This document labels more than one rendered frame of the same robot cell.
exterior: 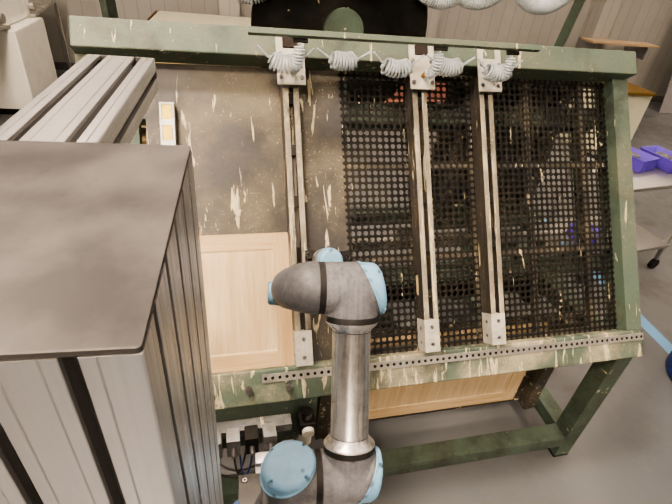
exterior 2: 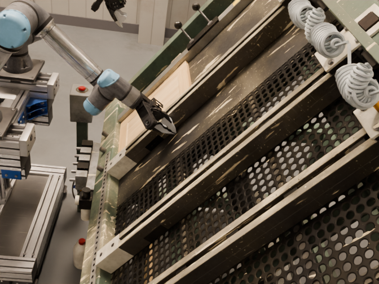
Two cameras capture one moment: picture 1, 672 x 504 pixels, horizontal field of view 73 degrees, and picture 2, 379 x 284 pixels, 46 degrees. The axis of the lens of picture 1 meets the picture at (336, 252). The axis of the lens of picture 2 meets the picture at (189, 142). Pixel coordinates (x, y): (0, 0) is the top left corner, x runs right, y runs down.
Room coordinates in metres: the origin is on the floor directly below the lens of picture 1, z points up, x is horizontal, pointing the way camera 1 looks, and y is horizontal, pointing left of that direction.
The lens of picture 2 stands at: (1.61, -1.37, 2.22)
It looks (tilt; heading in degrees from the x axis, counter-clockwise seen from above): 36 degrees down; 96
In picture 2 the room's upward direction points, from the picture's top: 10 degrees clockwise
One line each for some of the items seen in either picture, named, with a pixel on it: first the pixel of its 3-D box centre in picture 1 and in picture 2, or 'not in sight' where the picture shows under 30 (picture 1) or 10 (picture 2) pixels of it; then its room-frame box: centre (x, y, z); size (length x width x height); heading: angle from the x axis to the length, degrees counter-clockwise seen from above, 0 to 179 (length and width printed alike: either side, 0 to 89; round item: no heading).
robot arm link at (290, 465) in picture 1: (290, 477); not in sight; (0.54, 0.04, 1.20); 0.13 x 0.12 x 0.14; 100
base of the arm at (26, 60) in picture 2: not in sight; (17, 58); (0.43, 0.53, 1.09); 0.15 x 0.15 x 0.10
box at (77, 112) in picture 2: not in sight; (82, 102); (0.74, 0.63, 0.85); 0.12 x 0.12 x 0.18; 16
